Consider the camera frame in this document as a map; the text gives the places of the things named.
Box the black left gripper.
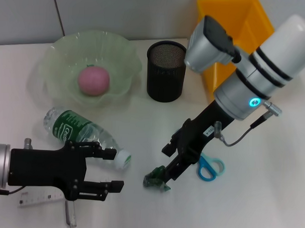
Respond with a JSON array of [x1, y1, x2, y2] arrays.
[[8, 137, 126, 203]]

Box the grey pen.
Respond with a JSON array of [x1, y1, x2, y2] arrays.
[[64, 199, 79, 228]]

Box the green plastic wrapper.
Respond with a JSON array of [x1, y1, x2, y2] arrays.
[[142, 165, 172, 193]]

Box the pink peach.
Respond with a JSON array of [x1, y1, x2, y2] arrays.
[[77, 65, 111, 97]]

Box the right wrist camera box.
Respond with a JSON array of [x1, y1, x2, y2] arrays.
[[183, 14, 243, 76]]

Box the black mesh pen cup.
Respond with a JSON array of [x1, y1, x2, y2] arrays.
[[145, 40, 188, 104]]

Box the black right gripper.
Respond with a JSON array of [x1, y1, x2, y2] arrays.
[[161, 98, 236, 184]]

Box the green glass fruit bowl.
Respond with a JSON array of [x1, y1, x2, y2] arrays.
[[36, 27, 144, 110]]

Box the yellow plastic storage bin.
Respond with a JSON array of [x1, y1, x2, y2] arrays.
[[192, 0, 277, 102]]

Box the clear green-label water bottle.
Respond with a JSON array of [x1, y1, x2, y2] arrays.
[[42, 106, 133, 171]]

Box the transparent plastic ruler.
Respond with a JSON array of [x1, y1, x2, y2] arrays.
[[18, 173, 111, 211]]

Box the blue plastic scissors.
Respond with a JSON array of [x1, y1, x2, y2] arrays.
[[174, 128, 227, 183]]

